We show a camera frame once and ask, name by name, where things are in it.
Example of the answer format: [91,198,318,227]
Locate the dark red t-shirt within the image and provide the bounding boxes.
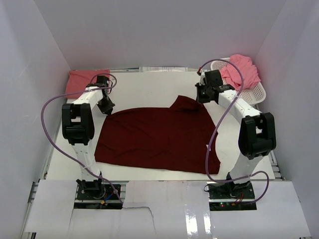
[95,96,220,174]

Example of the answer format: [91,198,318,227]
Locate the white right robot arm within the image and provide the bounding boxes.
[195,70,276,199]

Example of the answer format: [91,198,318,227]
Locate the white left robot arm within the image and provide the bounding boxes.
[62,73,115,181]

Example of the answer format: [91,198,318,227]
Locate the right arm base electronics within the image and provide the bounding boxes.
[203,182,257,212]

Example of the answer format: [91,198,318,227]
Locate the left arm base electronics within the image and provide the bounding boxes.
[74,179,125,210]

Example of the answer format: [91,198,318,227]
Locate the folded salmon t-shirt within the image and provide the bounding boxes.
[65,69,110,94]

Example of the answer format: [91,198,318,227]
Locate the crumpled pink t-shirt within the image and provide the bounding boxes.
[220,54,261,91]

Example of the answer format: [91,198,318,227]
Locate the white plastic basket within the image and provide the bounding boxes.
[210,61,266,106]

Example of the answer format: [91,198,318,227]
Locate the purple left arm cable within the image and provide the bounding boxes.
[40,74,124,203]

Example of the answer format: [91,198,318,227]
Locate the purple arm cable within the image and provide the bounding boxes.
[196,59,270,206]
[40,74,124,203]

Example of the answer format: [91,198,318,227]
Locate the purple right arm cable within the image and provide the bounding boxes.
[196,59,270,206]

